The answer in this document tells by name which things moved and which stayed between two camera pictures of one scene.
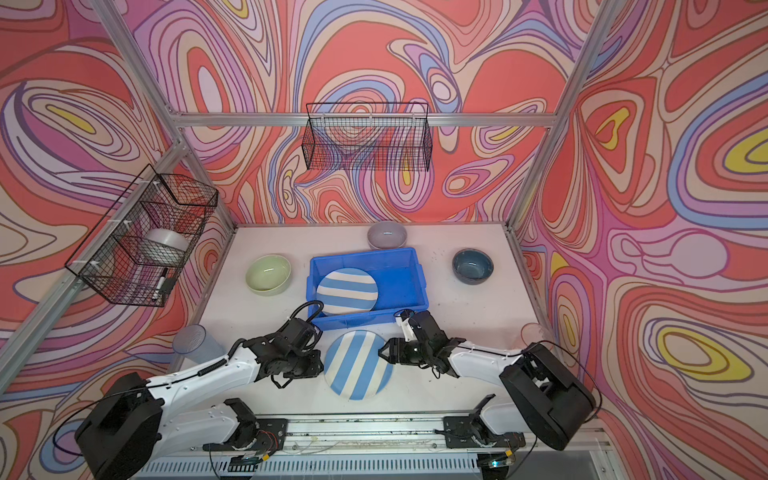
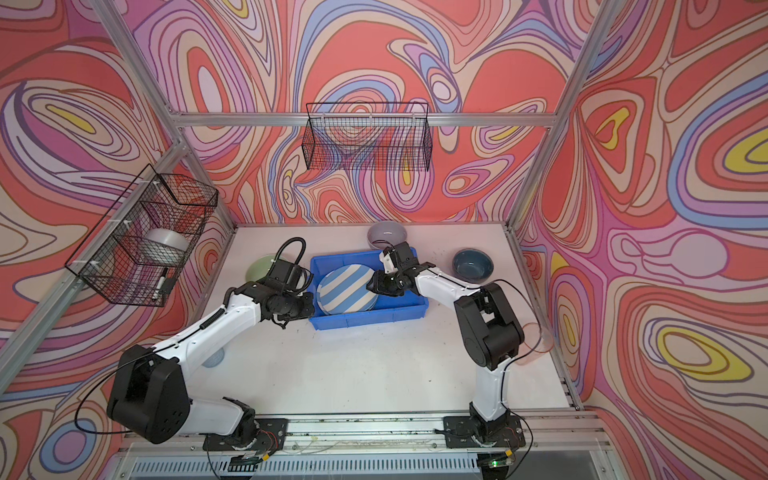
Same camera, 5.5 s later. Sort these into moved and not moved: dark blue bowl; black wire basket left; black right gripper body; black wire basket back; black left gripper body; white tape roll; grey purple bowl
Moved: black right gripper body; black left gripper body
Not moved: white tape roll; dark blue bowl; grey purple bowl; black wire basket left; black wire basket back
